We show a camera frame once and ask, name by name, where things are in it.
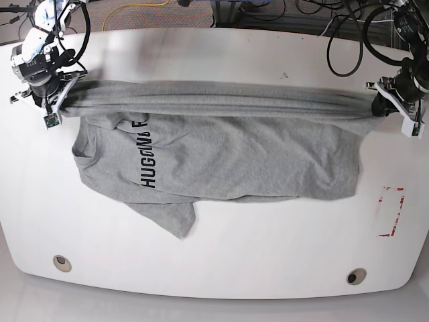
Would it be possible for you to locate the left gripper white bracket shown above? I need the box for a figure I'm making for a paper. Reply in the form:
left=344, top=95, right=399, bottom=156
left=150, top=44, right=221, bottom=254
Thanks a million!
left=365, top=67, right=428, bottom=122

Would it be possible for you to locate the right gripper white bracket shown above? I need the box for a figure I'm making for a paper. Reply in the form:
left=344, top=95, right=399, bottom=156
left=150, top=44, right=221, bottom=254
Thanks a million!
left=9, top=70, right=88, bottom=116

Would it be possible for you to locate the grey T-shirt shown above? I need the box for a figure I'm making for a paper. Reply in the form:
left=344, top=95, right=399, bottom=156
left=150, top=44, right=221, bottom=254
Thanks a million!
left=61, top=80, right=381, bottom=239

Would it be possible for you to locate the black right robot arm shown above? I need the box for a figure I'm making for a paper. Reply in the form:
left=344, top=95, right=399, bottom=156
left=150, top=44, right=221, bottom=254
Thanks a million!
left=7, top=1, right=91, bottom=128

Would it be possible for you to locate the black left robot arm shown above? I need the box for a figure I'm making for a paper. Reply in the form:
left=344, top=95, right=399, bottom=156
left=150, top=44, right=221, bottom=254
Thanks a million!
left=326, top=1, right=428, bottom=129

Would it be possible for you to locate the red tape rectangle marking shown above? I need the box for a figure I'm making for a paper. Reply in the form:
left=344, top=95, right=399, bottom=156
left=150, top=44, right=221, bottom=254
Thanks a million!
left=375, top=186, right=406, bottom=237

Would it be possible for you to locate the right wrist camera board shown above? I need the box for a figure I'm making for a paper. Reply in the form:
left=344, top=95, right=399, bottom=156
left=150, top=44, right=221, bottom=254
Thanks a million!
left=43, top=113, right=62, bottom=129

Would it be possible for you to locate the yellow floor cable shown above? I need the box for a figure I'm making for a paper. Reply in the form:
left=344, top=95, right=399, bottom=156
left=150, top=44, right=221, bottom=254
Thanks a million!
left=102, top=0, right=170, bottom=32

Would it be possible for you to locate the left table cable grommet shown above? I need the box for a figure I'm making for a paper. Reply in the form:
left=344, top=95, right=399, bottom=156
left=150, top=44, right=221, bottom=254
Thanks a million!
left=53, top=255, right=72, bottom=273

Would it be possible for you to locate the table cable grommet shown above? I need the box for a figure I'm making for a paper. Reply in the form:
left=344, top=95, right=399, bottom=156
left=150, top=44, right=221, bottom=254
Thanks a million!
left=346, top=268, right=367, bottom=286
left=53, top=255, right=72, bottom=273

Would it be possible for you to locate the right table cable grommet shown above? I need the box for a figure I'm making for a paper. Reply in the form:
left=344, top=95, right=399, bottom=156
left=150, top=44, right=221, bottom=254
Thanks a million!
left=346, top=268, right=367, bottom=286

